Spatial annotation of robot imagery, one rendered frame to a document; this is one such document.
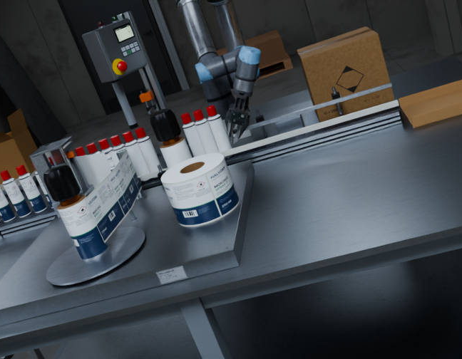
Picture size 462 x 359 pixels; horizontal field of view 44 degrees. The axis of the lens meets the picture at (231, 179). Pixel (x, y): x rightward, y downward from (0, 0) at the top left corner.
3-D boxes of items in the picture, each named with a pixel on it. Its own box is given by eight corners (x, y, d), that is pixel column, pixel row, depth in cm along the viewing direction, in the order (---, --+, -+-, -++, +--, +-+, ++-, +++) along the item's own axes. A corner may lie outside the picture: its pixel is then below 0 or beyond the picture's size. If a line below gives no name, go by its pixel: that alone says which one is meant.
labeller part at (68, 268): (30, 297, 162) (28, 293, 161) (69, 244, 190) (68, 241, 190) (130, 271, 155) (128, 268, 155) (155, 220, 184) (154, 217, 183)
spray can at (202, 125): (208, 164, 219) (189, 115, 213) (209, 159, 224) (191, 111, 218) (221, 160, 218) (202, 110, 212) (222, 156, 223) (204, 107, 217)
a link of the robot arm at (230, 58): (220, 51, 218) (224, 58, 208) (249, 41, 217) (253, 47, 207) (227, 70, 221) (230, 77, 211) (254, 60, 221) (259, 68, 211)
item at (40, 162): (58, 218, 220) (28, 157, 212) (70, 204, 232) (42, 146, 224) (90, 209, 217) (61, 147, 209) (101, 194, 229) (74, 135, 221)
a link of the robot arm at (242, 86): (235, 74, 211) (257, 79, 211) (233, 86, 212) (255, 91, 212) (234, 78, 204) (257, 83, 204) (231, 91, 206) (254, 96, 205)
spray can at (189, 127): (194, 167, 222) (176, 117, 215) (199, 162, 227) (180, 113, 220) (207, 164, 220) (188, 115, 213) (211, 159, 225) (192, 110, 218)
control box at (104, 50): (101, 83, 219) (80, 35, 213) (133, 68, 230) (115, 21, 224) (116, 80, 212) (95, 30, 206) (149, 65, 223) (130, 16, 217)
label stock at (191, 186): (216, 226, 164) (198, 180, 159) (165, 226, 176) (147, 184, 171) (251, 192, 178) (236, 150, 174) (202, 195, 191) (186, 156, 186)
